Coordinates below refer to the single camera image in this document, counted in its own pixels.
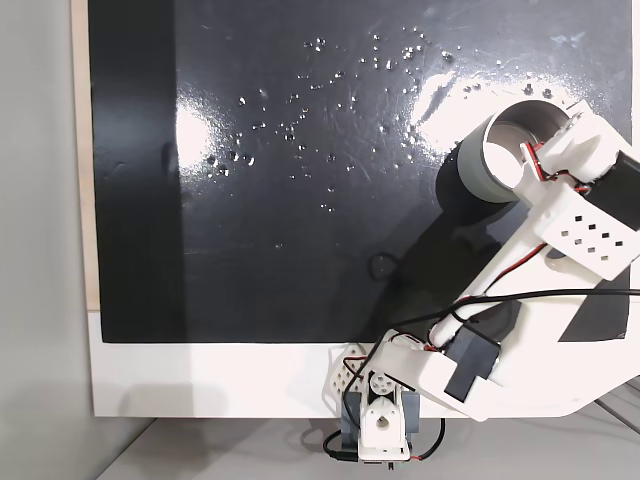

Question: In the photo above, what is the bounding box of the black oval camera box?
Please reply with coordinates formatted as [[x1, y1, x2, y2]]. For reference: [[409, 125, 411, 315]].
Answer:
[[583, 148, 640, 232]]

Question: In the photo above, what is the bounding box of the black glossy mat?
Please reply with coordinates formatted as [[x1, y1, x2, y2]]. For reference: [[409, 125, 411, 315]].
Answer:
[[87, 0, 632, 346]]

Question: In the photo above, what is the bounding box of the red white gripper motor wire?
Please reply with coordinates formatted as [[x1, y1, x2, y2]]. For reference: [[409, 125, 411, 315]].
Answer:
[[519, 141, 597, 195]]

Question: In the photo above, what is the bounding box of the black power cable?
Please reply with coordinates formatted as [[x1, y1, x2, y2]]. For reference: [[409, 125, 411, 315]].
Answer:
[[322, 417, 447, 465]]

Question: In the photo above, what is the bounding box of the grey metal cup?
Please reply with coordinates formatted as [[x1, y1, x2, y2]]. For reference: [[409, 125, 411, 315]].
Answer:
[[455, 98, 595, 205]]

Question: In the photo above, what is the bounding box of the grey table clamp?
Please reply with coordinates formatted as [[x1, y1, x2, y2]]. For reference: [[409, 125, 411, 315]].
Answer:
[[338, 389, 422, 447]]

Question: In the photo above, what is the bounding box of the red white black servo wire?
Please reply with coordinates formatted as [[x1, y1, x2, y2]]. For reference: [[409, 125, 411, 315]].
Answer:
[[479, 243, 550, 297]]

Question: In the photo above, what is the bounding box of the light wooden board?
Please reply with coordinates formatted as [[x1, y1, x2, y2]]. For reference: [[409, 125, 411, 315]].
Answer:
[[71, 0, 102, 312]]

